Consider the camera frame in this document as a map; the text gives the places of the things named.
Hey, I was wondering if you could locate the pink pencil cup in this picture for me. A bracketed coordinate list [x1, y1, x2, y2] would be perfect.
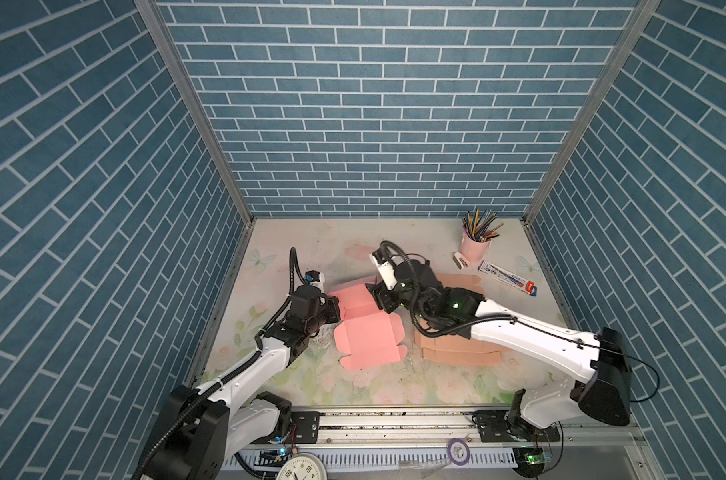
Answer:
[458, 233, 492, 264]

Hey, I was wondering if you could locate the purple tape roll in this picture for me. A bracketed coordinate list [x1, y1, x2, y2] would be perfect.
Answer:
[447, 438, 471, 466]

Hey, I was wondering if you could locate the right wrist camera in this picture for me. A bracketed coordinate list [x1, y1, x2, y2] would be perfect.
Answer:
[370, 250, 398, 291]

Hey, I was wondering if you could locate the white round clock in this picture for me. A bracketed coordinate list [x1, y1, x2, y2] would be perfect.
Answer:
[276, 453, 329, 480]

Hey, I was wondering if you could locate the aluminium mounting rail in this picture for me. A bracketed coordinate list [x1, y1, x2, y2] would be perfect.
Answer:
[289, 405, 647, 448]

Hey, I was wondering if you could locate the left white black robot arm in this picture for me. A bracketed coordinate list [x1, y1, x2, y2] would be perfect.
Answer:
[132, 285, 341, 479]

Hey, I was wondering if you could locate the orange flat paper box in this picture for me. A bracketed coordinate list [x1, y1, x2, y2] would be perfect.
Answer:
[414, 273, 510, 367]

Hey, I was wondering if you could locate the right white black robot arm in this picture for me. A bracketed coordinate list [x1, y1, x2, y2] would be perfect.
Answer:
[369, 255, 637, 438]

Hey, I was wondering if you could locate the pink paper box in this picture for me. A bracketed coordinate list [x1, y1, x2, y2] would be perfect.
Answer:
[330, 281, 408, 370]

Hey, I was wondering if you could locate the coloured pencils bundle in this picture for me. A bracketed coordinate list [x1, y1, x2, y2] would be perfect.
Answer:
[462, 210, 505, 243]

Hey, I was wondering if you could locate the white toothpaste tube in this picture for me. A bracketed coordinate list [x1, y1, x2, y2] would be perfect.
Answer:
[478, 260, 538, 297]

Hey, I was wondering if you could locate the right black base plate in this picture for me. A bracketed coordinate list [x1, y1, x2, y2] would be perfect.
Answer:
[470, 410, 561, 443]

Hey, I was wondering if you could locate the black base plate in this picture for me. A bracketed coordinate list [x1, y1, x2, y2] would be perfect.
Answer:
[470, 410, 561, 443]
[254, 411, 321, 445]

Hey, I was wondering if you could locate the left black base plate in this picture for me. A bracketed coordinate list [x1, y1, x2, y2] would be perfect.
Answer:
[254, 411, 321, 445]

